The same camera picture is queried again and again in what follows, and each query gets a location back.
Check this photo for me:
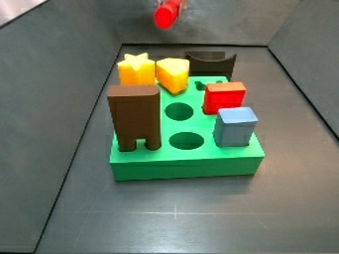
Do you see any red cylinder block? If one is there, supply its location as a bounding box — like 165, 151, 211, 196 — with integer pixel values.
153, 0, 181, 30

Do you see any green shape sorter base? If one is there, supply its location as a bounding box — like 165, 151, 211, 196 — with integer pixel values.
108, 76, 264, 181

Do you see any brown arch block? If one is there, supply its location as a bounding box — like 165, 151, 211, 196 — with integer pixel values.
107, 85, 161, 152

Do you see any blue square block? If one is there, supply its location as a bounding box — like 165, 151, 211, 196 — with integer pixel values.
213, 107, 257, 147

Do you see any red square block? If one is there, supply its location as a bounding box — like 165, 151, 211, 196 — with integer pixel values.
203, 81, 247, 115

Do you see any yellow star block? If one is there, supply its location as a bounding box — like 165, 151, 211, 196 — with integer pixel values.
117, 53, 155, 85

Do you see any black cradle stand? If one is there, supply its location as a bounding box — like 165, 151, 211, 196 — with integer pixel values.
185, 51, 237, 79

